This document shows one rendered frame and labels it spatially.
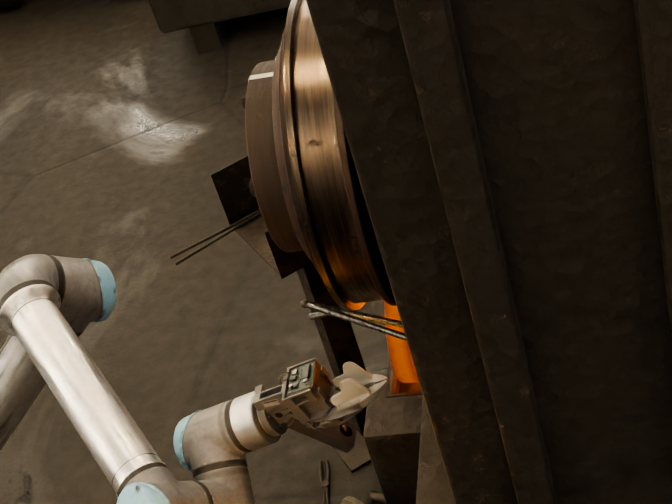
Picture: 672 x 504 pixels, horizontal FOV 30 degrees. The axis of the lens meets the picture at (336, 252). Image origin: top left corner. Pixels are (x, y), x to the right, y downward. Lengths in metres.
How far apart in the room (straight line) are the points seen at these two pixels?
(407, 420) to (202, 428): 0.38
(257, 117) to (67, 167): 2.54
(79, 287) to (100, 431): 0.39
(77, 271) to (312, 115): 0.86
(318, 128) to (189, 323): 1.85
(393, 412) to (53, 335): 0.64
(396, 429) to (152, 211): 2.14
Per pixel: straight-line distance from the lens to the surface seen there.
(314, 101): 1.61
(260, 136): 1.71
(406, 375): 1.99
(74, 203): 4.04
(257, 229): 2.61
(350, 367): 1.95
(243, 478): 2.05
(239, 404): 2.02
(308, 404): 1.97
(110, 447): 2.02
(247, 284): 3.44
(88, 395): 2.08
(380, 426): 1.83
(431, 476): 1.66
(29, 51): 5.05
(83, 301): 2.35
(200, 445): 2.05
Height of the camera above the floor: 2.12
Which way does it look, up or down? 38 degrees down
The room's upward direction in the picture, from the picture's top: 18 degrees counter-clockwise
